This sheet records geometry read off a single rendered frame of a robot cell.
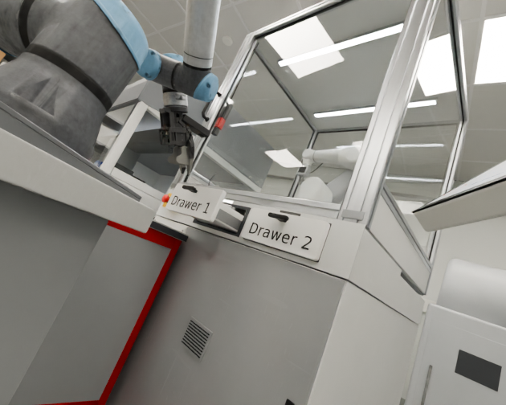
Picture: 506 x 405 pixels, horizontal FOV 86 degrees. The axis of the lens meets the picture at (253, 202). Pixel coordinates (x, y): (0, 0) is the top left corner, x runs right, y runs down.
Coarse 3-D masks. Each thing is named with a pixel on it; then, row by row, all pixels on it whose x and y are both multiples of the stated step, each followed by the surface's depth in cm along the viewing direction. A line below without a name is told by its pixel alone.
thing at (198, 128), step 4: (184, 116) 88; (188, 116) 89; (184, 120) 88; (188, 120) 89; (192, 120) 90; (188, 124) 89; (192, 124) 90; (196, 124) 91; (192, 128) 91; (196, 128) 91; (200, 128) 92; (204, 128) 93; (196, 132) 94; (200, 132) 93; (204, 132) 93; (208, 132) 94; (200, 136) 95; (204, 136) 95; (208, 136) 95
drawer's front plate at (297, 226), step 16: (256, 208) 92; (272, 224) 84; (288, 224) 81; (304, 224) 77; (320, 224) 74; (256, 240) 86; (272, 240) 82; (288, 240) 78; (304, 240) 75; (320, 240) 72; (304, 256) 73
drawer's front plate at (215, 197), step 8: (184, 184) 103; (176, 192) 104; (184, 192) 100; (200, 192) 94; (208, 192) 91; (216, 192) 88; (224, 192) 87; (176, 200) 101; (192, 200) 95; (200, 200) 92; (208, 200) 89; (216, 200) 86; (168, 208) 102; (176, 208) 99; (184, 208) 96; (192, 208) 93; (200, 208) 90; (208, 208) 87; (216, 208) 85; (192, 216) 92; (200, 216) 88; (208, 216) 85
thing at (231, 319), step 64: (192, 256) 104; (256, 256) 85; (192, 320) 90; (256, 320) 76; (320, 320) 65; (384, 320) 90; (128, 384) 96; (192, 384) 79; (256, 384) 68; (320, 384) 62; (384, 384) 100
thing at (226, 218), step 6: (222, 204) 89; (222, 210) 89; (228, 210) 91; (216, 216) 88; (222, 216) 90; (228, 216) 91; (234, 216) 94; (240, 216) 96; (204, 222) 110; (216, 222) 93; (222, 222) 90; (228, 222) 92; (234, 222) 94; (240, 222) 96; (222, 228) 105; (228, 228) 97; (234, 228) 94
